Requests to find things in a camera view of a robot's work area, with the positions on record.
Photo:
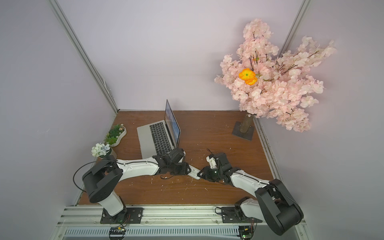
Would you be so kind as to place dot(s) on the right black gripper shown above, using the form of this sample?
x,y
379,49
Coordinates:
x,y
205,172

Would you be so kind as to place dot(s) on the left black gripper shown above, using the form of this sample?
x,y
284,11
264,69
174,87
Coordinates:
x,y
186,168

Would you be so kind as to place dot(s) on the white wireless mouse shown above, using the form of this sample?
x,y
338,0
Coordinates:
x,y
194,173

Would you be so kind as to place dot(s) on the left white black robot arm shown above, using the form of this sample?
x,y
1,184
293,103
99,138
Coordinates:
x,y
100,181

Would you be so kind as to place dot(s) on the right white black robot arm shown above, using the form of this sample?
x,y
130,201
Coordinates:
x,y
273,203

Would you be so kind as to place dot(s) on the silver open laptop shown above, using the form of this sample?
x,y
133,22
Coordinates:
x,y
160,137

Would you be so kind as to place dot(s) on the right small circuit board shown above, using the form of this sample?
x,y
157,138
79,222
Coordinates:
x,y
246,232

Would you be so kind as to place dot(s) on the small circuit board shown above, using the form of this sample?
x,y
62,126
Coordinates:
x,y
117,233
246,232

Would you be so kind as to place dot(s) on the green succulents in white planter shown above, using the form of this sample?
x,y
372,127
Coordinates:
x,y
115,135

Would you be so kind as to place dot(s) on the white flowers in beige pot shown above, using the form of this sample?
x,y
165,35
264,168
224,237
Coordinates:
x,y
101,150

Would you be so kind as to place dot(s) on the left small circuit board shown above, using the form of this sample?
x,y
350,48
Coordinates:
x,y
117,233

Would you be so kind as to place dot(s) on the orange artificial flower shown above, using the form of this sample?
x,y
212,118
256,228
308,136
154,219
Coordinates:
x,y
248,76

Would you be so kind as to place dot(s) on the pink artificial blossom tree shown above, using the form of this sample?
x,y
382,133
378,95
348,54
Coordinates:
x,y
284,88

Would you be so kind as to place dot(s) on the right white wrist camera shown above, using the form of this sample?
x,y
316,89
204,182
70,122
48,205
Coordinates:
x,y
212,162

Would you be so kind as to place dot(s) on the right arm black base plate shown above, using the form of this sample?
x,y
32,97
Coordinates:
x,y
234,215

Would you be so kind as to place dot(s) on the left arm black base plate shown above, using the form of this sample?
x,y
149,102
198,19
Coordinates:
x,y
126,216

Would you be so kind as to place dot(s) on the aluminium mounting rail frame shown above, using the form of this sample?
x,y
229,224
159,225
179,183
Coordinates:
x,y
166,222

